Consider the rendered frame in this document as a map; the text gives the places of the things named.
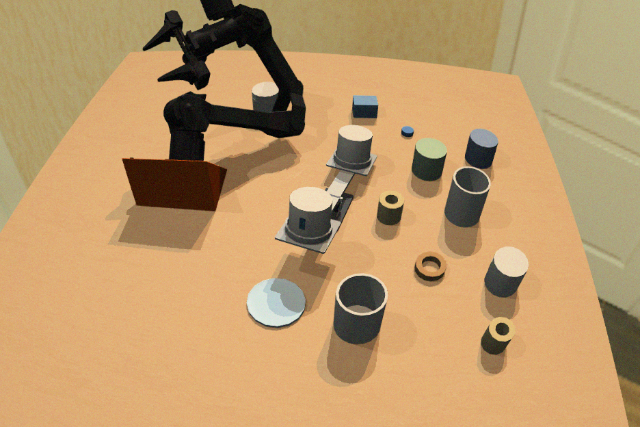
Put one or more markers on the white round dish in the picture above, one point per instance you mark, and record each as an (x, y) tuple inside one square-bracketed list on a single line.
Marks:
[(276, 302)]

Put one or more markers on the small blue disc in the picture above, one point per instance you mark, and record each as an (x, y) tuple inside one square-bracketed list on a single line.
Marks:
[(407, 131)]

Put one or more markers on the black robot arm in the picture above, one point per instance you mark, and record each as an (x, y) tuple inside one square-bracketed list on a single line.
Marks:
[(189, 114)]

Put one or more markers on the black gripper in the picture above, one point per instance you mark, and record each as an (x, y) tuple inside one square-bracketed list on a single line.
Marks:
[(197, 43)]

